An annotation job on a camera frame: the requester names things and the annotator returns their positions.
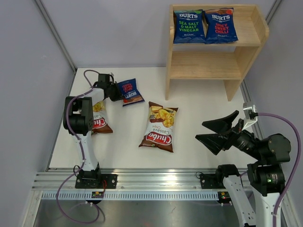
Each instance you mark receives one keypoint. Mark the blue Burts sea salt bag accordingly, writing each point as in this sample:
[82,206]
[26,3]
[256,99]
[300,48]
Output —
[189,27]

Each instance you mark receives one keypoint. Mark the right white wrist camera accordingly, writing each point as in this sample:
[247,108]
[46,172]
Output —
[251,115]

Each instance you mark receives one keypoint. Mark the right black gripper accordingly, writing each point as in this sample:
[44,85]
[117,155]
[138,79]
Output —
[217,142]

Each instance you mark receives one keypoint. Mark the blue Burts chilli bag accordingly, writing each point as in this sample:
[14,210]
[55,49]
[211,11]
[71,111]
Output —
[221,29]
[130,93]

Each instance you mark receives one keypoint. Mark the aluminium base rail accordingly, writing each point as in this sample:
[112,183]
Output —
[129,185]

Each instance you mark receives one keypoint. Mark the left Chuba cassava chips bag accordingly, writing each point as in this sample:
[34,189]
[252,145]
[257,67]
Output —
[100,121]

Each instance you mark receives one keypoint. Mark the large Chuba cassava chips bag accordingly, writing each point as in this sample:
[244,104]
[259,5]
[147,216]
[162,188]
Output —
[159,129]

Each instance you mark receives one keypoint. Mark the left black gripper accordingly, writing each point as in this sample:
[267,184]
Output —
[119,96]

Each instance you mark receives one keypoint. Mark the wooden two-tier shelf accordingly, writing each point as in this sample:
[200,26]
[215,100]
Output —
[231,67]

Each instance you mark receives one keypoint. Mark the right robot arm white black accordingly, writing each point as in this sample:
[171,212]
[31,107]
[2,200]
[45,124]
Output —
[266,176]

